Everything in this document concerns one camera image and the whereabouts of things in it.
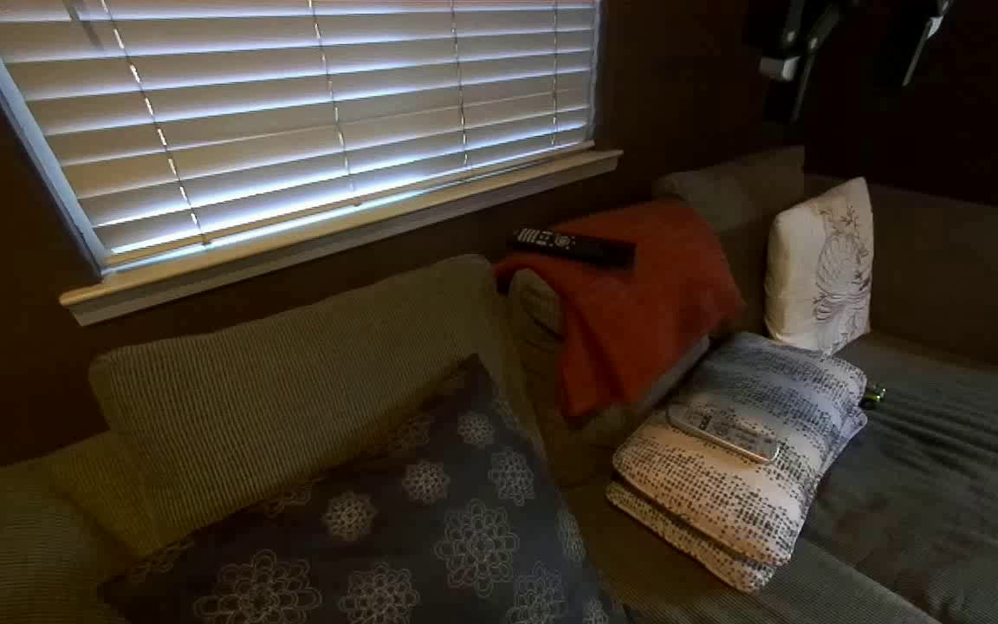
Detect white leaf-print pillow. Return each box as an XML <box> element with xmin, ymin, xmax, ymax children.
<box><xmin>760</xmin><ymin>173</ymin><xmax>879</xmax><ymax>357</ymax></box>

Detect grey-green sofa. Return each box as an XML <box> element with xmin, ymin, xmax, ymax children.
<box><xmin>0</xmin><ymin>143</ymin><xmax>998</xmax><ymax>624</ymax></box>

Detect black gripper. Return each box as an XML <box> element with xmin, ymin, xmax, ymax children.
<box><xmin>752</xmin><ymin>0</ymin><xmax>859</xmax><ymax>128</ymax></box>

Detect light grey remote controller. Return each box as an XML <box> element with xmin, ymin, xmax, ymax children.
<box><xmin>664</xmin><ymin>399</ymin><xmax>784</xmax><ymax>469</ymax></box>

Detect beige sofa back cushion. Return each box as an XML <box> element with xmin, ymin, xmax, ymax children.
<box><xmin>86</xmin><ymin>254</ymin><xmax>547</xmax><ymax>558</ymax></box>

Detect white window blinds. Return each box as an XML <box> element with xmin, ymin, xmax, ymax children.
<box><xmin>0</xmin><ymin>0</ymin><xmax>606</xmax><ymax>282</ymax></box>

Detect black remote controller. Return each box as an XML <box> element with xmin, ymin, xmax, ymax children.
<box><xmin>507</xmin><ymin>224</ymin><xmax>636</xmax><ymax>269</ymax></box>

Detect white window sill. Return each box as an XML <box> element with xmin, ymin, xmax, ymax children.
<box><xmin>56</xmin><ymin>145</ymin><xmax>626</xmax><ymax>328</ymax></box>

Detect dark grey floral pillow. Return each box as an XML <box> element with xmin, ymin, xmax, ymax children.
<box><xmin>98</xmin><ymin>350</ymin><xmax>629</xmax><ymax>624</ymax></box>

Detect orange blanket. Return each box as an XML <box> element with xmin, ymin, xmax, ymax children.
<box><xmin>491</xmin><ymin>198</ymin><xmax>752</xmax><ymax>425</ymax></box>

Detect white black-dotted pillow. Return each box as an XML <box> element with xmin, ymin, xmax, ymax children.
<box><xmin>608</xmin><ymin>328</ymin><xmax>874</xmax><ymax>567</ymax></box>
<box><xmin>602</xmin><ymin>475</ymin><xmax>778</xmax><ymax>596</ymax></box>

